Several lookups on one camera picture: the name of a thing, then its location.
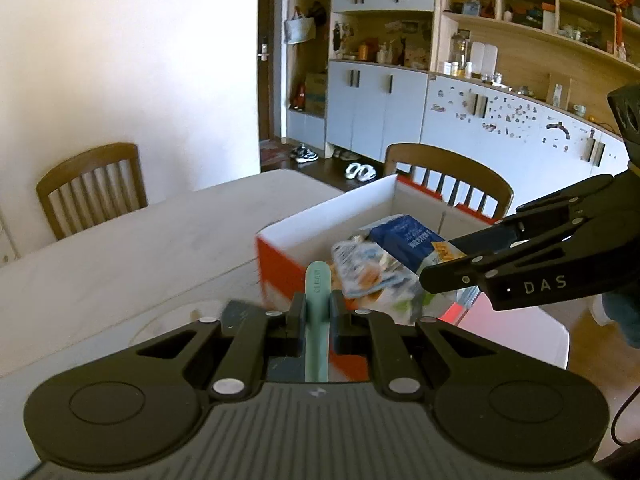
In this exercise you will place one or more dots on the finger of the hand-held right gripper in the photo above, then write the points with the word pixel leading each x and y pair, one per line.
pixel 545 285
pixel 565 200

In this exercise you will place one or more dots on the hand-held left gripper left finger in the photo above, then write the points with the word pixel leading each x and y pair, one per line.
pixel 298 320

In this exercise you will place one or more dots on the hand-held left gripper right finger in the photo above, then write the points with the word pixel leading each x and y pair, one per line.
pixel 339 320

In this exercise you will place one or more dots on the white snack bag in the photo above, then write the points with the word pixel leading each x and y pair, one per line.
pixel 380 280

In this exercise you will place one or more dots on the red cardboard box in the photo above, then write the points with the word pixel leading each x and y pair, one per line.
pixel 320 225

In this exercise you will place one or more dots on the blue snack packet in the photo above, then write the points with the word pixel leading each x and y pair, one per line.
pixel 410 242

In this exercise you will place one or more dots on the light wooden board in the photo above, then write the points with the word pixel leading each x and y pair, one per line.
pixel 560 91

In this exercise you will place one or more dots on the person's leg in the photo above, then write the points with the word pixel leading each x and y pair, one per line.
pixel 622 317

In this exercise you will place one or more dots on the brown slatted wooden chair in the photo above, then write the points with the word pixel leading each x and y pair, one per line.
pixel 90 185
pixel 450 170

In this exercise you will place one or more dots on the pair of white slippers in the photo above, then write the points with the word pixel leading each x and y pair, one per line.
pixel 361 171

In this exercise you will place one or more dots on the white plastic container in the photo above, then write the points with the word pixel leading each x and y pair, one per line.
pixel 484 60

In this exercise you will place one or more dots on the pair of dark sneakers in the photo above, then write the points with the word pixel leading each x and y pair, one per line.
pixel 305 153

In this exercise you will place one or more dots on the tall glass jar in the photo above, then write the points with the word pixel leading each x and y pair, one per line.
pixel 460 52

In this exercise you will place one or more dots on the brown cardboard box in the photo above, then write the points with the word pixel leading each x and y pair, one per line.
pixel 316 94

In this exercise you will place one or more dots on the dark wooden door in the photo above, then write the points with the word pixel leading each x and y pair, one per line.
pixel 266 50

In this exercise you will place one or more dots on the grey tote bag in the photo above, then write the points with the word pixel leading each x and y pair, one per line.
pixel 299 27

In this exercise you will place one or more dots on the black hanging bag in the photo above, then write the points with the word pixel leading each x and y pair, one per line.
pixel 317 14

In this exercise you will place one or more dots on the white and wood wall cabinet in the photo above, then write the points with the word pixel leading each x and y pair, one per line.
pixel 380 105

